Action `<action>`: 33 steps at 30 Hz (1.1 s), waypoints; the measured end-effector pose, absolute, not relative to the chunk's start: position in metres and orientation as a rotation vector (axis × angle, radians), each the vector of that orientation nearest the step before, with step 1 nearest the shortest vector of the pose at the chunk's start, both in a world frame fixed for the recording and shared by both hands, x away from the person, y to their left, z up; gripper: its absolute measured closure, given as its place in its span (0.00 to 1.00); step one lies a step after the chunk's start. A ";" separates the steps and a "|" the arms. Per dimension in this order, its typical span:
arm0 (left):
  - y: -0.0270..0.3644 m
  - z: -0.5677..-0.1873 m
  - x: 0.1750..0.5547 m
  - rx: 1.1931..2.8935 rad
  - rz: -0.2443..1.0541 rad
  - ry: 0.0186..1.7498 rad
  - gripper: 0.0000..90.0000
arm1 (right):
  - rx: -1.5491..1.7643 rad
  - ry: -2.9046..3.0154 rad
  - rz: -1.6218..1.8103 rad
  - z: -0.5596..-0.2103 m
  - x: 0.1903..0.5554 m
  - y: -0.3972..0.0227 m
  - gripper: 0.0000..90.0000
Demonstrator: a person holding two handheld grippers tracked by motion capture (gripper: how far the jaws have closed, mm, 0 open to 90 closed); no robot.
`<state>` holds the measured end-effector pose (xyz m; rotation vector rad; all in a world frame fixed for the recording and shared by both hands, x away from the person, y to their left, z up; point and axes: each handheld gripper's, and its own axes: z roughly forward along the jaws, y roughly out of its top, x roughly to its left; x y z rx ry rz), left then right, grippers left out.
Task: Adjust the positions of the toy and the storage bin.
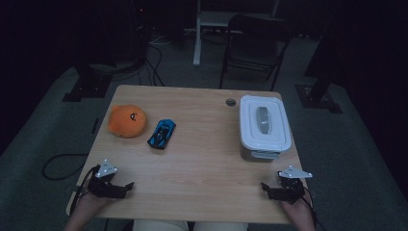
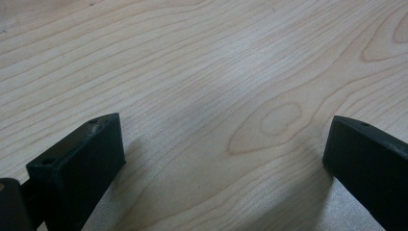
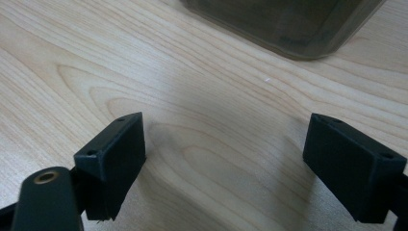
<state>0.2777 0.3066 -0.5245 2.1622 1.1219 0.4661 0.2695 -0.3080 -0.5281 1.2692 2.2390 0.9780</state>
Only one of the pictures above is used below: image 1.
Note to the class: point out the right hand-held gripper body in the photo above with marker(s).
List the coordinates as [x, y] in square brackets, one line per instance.
[290, 189]

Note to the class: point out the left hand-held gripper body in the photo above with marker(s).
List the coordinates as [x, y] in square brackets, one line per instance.
[102, 187]

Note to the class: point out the translucent grey storage box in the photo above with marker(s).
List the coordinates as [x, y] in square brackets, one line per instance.
[260, 155]

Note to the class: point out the blue toy car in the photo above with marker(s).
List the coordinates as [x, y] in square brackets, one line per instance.
[161, 134]

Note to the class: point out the white box lid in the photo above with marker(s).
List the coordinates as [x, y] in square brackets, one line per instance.
[265, 123]

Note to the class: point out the orange plush toy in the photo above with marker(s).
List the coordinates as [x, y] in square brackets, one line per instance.
[127, 121]

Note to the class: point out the person's left hand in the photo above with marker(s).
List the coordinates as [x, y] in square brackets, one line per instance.
[91, 202]

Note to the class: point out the person's right hand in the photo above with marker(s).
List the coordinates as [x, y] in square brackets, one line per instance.
[296, 208]

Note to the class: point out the person's right leg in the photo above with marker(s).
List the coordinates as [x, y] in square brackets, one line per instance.
[221, 226]

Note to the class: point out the black marker pen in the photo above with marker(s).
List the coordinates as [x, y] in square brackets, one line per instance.
[95, 125]

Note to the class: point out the black stand base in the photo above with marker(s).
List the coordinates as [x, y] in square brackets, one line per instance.
[317, 99]
[87, 86]

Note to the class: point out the black folding chair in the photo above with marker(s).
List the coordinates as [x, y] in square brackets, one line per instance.
[256, 48]

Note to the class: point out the dark equipment tower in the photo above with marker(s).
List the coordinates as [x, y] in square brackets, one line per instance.
[139, 32]

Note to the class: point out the white desk frame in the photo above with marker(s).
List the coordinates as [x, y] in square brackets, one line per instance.
[198, 38]

